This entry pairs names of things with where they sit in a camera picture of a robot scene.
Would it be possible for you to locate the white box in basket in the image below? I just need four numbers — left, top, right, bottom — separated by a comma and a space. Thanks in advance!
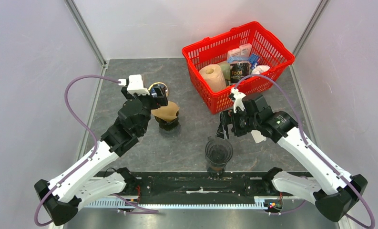
227, 48, 241, 62
239, 43, 252, 58

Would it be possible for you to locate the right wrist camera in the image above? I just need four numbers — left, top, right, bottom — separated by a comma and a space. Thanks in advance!
229, 87, 246, 114

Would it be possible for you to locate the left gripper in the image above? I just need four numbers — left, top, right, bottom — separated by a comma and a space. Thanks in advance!
122, 84, 168, 134

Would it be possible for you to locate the blue packet in basket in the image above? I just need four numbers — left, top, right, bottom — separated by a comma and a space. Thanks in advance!
247, 53, 260, 69

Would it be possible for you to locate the black face tissue pack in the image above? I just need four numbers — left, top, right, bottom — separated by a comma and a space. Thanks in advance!
229, 61, 250, 84

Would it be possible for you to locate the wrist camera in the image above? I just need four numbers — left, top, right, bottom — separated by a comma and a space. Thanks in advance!
229, 87, 246, 114
118, 74, 150, 96

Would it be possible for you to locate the white paper sheet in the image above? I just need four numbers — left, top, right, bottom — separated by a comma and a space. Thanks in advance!
251, 130, 266, 144

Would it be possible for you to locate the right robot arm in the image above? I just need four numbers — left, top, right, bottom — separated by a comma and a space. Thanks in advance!
217, 92, 368, 222

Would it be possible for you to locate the glass jar with brown band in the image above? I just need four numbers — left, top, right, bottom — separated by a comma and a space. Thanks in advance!
206, 163, 226, 177

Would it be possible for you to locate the brown paper coffee filter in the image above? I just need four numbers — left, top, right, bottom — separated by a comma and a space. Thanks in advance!
151, 101, 180, 122

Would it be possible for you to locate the clear glass dripper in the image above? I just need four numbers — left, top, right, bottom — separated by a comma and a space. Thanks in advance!
205, 137, 233, 165

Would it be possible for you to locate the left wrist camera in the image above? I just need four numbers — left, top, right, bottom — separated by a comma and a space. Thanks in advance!
118, 74, 150, 96

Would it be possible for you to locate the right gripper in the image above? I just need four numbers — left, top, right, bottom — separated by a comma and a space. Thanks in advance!
215, 106, 260, 139

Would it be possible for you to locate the red plastic basket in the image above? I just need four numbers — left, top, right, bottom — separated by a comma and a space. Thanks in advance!
182, 21, 295, 114

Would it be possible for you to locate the white plastic bag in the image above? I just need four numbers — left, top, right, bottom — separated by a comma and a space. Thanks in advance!
251, 65, 270, 74

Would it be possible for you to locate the dark green glass dripper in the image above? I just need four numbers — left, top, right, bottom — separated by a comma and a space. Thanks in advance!
155, 116, 179, 131

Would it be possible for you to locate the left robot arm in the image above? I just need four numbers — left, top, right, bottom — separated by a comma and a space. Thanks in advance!
34, 86, 168, 226

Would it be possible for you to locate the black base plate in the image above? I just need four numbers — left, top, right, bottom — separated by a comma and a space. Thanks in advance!
118, 171, 282, 205

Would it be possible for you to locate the beige paper towel roll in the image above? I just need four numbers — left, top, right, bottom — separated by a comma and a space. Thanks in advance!
199, 64, 226, 93

